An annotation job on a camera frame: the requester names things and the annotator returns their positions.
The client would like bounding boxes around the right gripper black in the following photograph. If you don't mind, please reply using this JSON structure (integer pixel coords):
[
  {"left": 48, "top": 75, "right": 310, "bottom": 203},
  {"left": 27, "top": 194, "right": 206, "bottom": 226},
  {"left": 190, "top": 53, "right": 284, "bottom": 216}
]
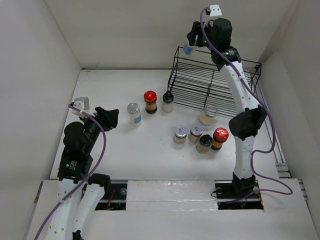
[{"left": 186, "top": 20, "right": 217, "bottom": 51}]

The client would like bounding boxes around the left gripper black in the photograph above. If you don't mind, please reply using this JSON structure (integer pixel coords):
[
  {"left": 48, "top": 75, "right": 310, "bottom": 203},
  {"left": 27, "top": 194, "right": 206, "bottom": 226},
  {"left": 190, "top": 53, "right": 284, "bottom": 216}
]
[{"left": 79, "top": 105, "right": 118, "bottom": 152}]

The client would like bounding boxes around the tall jar blue label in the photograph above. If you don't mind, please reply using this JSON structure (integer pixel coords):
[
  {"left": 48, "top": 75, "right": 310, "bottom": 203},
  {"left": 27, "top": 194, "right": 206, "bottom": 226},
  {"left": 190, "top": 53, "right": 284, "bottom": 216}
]
[
  {"left": 127, "top": 102, "right": 142, "bottom": 127},
  {"left": 182, "top": 40, "right": 195, "bottom": 58}
]

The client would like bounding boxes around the red lid dark sauce jar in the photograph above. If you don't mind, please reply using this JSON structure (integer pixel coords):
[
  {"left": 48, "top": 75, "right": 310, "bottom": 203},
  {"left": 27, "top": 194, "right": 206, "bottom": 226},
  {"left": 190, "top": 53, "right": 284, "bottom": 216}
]
[{"left": 143, "top": 90, "right": 158, "bottom": 114}]

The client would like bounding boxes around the black cap white powder bottle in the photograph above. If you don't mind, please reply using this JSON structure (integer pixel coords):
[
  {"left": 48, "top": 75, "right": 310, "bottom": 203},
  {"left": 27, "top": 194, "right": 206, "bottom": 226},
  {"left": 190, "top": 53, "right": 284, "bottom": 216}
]
[{"left": 162, "top": 91, "right": 174, "bottom": 113}]

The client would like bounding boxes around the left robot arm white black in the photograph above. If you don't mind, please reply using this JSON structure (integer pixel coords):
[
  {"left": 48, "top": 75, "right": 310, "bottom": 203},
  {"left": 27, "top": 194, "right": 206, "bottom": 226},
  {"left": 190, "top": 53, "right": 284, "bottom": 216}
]
[{"left": 44, "top": 104, "right": 120, "bottom": 240}]

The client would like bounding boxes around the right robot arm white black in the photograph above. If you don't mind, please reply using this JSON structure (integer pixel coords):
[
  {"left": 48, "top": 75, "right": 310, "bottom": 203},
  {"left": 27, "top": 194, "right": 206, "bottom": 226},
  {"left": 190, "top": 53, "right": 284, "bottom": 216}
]
[{"left": 186, "top": 17, "right": 267, "bottom": 200}]

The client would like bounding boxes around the silver lid jar left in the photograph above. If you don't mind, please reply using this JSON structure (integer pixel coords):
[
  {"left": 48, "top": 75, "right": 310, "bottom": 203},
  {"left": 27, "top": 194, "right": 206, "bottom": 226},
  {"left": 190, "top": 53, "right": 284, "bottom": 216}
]
[{"left": 173, "top": 125, "right": 188, "bottom": 144}]

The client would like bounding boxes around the silver lid jar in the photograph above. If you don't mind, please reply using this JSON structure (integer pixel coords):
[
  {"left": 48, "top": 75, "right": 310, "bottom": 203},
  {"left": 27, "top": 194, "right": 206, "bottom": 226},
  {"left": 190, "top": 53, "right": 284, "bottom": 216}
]
[
  {"left": 173, "top": 125, "right": 188, "bottom": 144},
  {"left": 189, "top": 123, "right": 204, "bottom": 143}
]

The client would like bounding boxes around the open clear glass jar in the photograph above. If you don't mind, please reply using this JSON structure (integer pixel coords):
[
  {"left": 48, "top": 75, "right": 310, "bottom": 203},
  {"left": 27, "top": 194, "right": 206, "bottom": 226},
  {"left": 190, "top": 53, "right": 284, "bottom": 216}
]
[{"left": 198, "top": 105, "right": 220, "bottom": 128}]

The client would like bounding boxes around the silver lid jar right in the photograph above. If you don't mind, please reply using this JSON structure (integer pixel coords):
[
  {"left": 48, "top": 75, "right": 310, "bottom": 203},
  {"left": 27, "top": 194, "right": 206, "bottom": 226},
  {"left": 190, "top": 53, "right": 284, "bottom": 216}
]
[{"left": 189, "top": 123, "right": 204, "bottom": 143}]

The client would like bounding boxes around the red lid sauce jar front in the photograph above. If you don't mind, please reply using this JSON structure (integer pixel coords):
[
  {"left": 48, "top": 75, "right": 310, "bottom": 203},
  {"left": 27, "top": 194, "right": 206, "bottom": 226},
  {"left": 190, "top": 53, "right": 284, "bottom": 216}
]
[{"left": 211, "top": 127, "right": 229, "bottom": 151}]

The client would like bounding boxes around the black cap spice bottle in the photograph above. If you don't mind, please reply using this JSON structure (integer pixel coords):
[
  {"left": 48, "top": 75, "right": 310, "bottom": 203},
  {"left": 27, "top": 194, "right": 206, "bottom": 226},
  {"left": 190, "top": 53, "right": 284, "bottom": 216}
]
[{"left": 196, "top": 134, "right": 213, "bottom": 154}]

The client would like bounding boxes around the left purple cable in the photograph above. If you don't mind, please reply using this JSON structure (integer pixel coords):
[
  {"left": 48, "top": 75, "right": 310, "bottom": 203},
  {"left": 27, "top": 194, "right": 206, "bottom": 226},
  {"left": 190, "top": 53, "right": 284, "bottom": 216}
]
[{"left": 33, "top": 103, "right": 107, "bottom": 240}]

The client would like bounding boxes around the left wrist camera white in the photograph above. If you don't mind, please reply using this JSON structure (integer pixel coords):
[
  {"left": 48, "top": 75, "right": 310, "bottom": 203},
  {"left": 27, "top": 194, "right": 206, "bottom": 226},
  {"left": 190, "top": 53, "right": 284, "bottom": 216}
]
[{"left": 71, "top": 97, "right": 90, "bottom": 118}]

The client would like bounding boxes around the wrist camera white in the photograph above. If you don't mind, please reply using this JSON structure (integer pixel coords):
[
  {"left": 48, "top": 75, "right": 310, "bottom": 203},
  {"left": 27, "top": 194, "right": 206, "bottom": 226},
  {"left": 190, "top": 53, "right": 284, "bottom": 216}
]
[
  {"left": 71, "top": 97, "right": 90, "bottom": 118},
  {"left": 205, "top": 4, "right": 223, "bottom": 18}
]

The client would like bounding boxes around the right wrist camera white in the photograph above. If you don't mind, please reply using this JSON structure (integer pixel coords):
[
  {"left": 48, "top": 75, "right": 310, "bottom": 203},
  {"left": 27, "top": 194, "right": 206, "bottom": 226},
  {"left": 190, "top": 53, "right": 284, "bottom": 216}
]
[{"left": 205, "top": 4, "right": 223, "bottom": 18}]

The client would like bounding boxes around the black wire rack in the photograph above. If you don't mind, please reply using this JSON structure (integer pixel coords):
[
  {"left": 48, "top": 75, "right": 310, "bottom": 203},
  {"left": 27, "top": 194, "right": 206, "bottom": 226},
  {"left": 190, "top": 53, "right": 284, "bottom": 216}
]
[{"left": 166, "top": 46, "right": 262, "bottom": 119}]

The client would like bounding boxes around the right side metal rail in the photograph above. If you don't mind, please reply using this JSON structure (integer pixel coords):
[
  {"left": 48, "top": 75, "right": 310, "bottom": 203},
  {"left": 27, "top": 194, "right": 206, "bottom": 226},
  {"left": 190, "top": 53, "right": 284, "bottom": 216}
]
[{"left": 257, "top": 79, "right": 291, "bottom": 179}]

